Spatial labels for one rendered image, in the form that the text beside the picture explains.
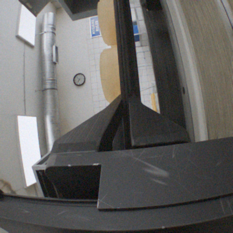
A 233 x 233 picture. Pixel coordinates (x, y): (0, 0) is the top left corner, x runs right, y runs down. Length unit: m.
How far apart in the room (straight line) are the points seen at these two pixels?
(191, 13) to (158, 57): 0.30
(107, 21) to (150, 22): 0.35
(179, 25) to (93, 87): 4.48
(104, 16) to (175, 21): 0.06
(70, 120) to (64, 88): 0.84
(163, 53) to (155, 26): 0.08
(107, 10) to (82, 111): 4.48
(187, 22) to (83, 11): 0.66
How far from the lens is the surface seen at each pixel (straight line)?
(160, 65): 0.47
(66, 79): 4.91
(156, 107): 3.73
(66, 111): 4.79
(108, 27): 0.18
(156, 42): 0.49
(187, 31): 0.18
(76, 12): 0.82
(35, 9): 0.84
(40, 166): 1.48
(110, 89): 0.15
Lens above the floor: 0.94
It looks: 8 degrees up
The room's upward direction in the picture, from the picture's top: 97 degrees counter-clockwise
